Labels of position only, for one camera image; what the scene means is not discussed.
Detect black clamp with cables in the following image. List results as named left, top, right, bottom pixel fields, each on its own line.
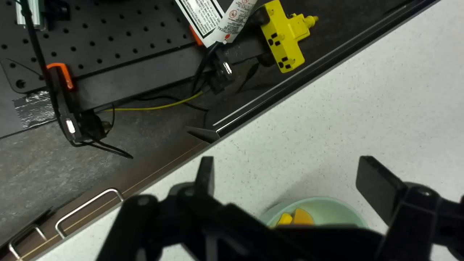
left=56, top=91, right=136, bottom=161

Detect white printed tube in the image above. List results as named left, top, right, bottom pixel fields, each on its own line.
left=211, top=0, right=258, bottom=46

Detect metal drawer handle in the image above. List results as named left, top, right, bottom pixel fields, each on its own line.
left=5, top=223, right=49, bottom=261
left=53, top=187, right=124, bottom=240

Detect black perforated breadboard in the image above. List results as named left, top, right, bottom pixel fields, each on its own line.
left=0, top=0, right=197, bottom=95

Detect yellow food pieces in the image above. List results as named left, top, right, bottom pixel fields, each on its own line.
left=274, top=207, right=316, bottom=229

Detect yellow green cable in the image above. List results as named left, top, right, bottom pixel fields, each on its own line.
left=113, top=87, right=210, bottom=113

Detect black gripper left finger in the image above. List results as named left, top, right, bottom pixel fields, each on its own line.
left=95, top=155, right=265, bottom=261

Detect black stand pole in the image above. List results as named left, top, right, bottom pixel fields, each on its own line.
left=17, top=0, right=62, bottom=105

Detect black power plug cable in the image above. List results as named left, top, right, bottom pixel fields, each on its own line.
left=192, top=42, right=272, bottom=98

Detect white printed label card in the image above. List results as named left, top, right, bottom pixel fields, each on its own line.
left=174, top=0, right=226, bottom=49

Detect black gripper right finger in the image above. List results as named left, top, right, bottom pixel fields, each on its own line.
left=355, top=155, right=464, bottom=261

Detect light green bowl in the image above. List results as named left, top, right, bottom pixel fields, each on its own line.
left=259, top=194, right=369, bottom=230

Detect yellow power adapter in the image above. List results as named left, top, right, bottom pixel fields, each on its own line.
left=259, top=0, right=320, bottom=75

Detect silver duct tape patch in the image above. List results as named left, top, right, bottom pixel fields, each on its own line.
left=13, top=88, right=60, bottom=129

